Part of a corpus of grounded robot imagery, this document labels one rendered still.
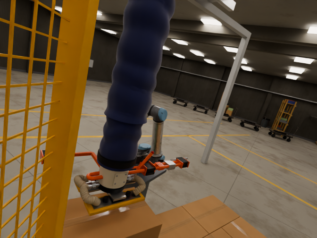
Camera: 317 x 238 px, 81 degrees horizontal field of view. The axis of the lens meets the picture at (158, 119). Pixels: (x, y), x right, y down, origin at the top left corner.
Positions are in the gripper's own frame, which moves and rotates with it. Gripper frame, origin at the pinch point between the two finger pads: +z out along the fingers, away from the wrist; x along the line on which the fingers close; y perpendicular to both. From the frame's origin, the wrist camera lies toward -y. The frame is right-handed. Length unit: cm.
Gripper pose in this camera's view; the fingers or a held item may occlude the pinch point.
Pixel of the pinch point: (148, 165)
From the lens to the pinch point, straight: 133.6
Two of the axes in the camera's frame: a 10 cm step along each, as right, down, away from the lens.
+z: 6.0, 3.3, -7.3
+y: -7.6, -0.4, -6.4
